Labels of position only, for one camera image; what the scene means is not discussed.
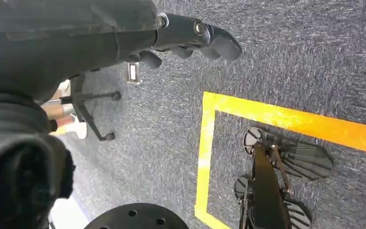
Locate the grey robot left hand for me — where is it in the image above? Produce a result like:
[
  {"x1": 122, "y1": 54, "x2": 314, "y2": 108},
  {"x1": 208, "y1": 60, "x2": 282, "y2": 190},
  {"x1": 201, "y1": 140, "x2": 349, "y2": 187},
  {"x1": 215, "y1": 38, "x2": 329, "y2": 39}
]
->
[{"x1": 0, "y1": 0, "x2": 243, "y2": 229}]

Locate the black office chair base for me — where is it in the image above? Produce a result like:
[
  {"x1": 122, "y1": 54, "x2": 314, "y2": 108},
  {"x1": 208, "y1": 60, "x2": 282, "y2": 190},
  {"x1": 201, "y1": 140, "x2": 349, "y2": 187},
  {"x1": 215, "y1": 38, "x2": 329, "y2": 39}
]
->
[{"x1": 41, "y1": 74, "x2": 122, "y2": 142}]

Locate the metal floor socket plate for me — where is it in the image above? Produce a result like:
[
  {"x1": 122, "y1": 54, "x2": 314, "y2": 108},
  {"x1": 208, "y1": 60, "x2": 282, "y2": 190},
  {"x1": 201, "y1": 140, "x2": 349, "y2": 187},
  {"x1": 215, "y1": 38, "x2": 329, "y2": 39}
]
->
[{"x1": 126, "y1": 62, "x2": 143, "y2": 85}]

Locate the ribbed grey left arm sleeve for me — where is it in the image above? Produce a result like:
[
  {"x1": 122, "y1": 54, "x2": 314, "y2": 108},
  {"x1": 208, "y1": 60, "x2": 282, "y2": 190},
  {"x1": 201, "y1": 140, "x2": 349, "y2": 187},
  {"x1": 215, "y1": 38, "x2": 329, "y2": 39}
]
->
[{"x1": 0, "y1": 93, "x2": 55, "y2": 137}]

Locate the person's foot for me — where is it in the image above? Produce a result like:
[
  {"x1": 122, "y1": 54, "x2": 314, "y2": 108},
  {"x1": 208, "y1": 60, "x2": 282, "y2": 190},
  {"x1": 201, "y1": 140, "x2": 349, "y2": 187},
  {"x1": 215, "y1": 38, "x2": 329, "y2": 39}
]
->
[{"x1": 65, "y1": 121, "x2": 88, "y2": 140}]

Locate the white flat board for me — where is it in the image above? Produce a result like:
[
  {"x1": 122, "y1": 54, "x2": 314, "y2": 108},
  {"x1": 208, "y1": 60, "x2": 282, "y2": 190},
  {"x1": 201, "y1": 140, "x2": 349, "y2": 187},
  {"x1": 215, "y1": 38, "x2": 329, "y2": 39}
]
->
[{"x1": 48, "y1": 195, "x2": 91, "y2": 229}]

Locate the yellow floor tape outline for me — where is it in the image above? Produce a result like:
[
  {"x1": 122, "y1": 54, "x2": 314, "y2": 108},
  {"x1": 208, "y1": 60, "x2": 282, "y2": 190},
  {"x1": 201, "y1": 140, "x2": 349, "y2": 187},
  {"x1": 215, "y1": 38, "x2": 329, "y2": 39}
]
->
[{"x1": 194, "y1": 92, "x2": 366, "y2": 229}]

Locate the black round perforated plate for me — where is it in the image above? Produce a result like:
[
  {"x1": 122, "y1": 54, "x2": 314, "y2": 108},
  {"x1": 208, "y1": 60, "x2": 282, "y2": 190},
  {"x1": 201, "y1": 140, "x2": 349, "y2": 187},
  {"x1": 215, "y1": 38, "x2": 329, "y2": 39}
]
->
[{"x1": 84, "y1": 203, "x2": 191, "y2": 229}]

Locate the black robot leg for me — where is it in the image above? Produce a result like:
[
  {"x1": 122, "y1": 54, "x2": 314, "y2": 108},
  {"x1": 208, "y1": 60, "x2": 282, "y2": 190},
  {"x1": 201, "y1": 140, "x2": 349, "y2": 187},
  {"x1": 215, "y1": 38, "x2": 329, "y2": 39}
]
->
[{"x1": 239, "y1": 142, "x2": 293, "y2": 229}]

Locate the black robot left foot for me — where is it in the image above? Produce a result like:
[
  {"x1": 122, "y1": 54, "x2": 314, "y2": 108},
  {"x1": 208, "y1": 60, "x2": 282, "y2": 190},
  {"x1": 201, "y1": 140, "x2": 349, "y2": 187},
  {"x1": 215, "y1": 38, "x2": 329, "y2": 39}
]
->
[{"x1": 242, "y1": 126, "x2": 334, "y2": 181}]

